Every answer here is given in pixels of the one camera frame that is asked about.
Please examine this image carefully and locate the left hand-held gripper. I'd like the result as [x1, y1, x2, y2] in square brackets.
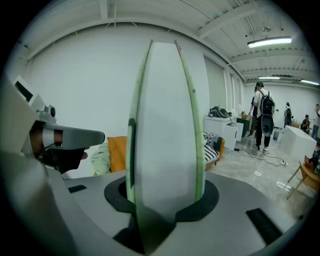
[2, 74, 106, 156]

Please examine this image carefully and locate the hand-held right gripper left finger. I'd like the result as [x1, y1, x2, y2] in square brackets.
[62, 171, 145, 256]

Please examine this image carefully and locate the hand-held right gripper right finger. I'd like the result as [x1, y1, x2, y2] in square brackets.
[149, 171, 299, 256]

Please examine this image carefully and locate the black white patterned sofa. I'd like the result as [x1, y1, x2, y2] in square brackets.
[203, 143, 221, 165]
[93, 131, 226, 177]

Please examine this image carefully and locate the pale green paperback book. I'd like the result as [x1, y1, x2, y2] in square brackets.
[125, 39, 207, 256]

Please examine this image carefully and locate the person's left hand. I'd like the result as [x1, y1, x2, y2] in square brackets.
[29, 129, 89, 175]

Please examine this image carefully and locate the pale green blanket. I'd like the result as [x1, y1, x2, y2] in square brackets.
[89, 142, 112, 176]

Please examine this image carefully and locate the large orange cushion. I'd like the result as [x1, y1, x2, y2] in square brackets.
[106, 136, 129, 174]

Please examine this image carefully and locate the grey patterned pillow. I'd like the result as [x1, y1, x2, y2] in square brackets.
[202, 132, 223, 146]

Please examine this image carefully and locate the wooden chair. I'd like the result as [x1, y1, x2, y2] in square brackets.
[286, 154, 320, 201]

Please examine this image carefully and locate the white cabinet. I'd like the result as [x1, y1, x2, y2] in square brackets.
[203, 114, 245, 151]

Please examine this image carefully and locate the brown cardboard box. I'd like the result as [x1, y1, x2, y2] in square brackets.
[239, 113, 253, 125]

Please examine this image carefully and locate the white block table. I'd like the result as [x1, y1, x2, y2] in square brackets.
[281, 124, 318, 161]

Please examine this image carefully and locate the black equipment bundle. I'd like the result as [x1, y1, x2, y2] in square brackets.
[307, 149, 320, 175]

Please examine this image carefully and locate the black floor cable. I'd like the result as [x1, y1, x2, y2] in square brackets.
[233, 147, 286, 167]

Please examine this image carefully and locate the black strapped bag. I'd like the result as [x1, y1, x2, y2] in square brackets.
[208, 105, 233, 119]

